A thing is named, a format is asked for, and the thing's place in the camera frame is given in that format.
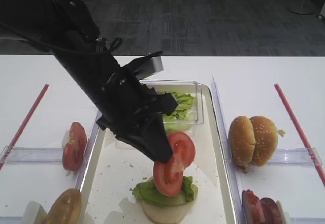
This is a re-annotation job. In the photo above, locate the white pusher block meat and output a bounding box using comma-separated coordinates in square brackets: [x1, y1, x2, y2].
[276, 200, 291, 224]

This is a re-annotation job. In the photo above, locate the left clear long rail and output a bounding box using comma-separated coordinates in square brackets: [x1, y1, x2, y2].
[75, 111, 102, 194]

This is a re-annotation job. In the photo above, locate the left red strip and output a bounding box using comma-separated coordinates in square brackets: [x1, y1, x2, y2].
[0, 84, 49, 169]

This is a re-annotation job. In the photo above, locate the bacon slice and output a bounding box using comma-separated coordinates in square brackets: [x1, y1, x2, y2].
[242, 189, 266, 224]

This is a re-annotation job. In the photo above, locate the sesame bun half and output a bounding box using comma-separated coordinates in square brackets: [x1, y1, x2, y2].
[250, 116, 278, 167]
[229, 116, 256, 168]

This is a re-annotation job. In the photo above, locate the upper left clear crossbar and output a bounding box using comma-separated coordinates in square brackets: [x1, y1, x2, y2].
[1, 146, 63, 164]

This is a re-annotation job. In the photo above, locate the dark red meat patty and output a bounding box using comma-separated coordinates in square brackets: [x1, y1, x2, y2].
[261, 198, 282, 224]

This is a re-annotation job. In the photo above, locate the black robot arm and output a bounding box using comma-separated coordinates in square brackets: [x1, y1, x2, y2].
[1, 0, 177, 163]

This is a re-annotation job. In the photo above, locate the right clear long rail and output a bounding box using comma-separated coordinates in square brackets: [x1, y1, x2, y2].
[211, 76, 246, 223]

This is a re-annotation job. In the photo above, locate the white pusher block bun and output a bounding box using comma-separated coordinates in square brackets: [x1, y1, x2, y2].
[21, 201, 47, 224]

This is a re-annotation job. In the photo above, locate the white pusher block tomato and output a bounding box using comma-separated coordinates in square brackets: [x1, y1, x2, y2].
[62, 130, 70, 149]

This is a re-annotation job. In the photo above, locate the sesame bun left half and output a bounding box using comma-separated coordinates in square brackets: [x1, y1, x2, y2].
[229, 116, 256, 168]

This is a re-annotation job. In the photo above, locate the golden bun bottom half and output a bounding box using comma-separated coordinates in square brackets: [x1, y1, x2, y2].
[44, 188, 82, 223]

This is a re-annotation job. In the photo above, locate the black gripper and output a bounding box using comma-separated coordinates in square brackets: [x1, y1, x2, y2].
[95, 63, 179, 163]

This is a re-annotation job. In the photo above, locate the clear long rail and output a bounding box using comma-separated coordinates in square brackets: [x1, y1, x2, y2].
[211, 76, 246, 223]
[75, 111, 102, 194]

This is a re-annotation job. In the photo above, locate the remaining red tomato slice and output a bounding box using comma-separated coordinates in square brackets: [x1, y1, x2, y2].
[62, 122, 87, 171]

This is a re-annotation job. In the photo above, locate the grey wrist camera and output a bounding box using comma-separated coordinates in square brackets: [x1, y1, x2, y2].
[124, 51, 164, 80]

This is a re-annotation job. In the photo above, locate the white stand base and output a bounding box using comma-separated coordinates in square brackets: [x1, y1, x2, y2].
[287, 0, 315, 15]

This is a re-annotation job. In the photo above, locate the clear plastic salad box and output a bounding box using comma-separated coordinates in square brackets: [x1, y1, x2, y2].
[141, 79, 204, 138]

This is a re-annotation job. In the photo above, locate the white bread slice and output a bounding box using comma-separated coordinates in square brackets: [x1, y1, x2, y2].
[141, 184, 198, 223]

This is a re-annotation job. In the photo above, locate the sesame bun right half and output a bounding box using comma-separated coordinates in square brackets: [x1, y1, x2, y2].
[250, 116, 278, 167]

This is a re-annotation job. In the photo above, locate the green lettuce in box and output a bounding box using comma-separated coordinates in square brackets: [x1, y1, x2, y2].
[158, 90, 197, 134]

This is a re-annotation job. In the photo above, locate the upper right clear crossbar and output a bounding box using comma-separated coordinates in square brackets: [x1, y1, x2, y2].
[268, 148, 322, 167]

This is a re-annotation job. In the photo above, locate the lettuce leaf on bread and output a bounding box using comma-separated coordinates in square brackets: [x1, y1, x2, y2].
[132, 176, 198, 207]

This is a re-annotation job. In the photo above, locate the right red strip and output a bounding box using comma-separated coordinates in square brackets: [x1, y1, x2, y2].
[274, 84, 324, 185]

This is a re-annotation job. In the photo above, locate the clear crossbar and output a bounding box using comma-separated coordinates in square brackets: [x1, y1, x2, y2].
[1, 146, 63, 164]
[268, 148, 322, 167]

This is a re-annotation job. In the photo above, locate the red strip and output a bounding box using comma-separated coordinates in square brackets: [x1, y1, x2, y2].
[0, 84, 49, 169]
[274, 84, 324, 185]

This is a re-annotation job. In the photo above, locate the brown bread crumb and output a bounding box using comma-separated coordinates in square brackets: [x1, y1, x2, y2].
[277, 130, 285, 137]

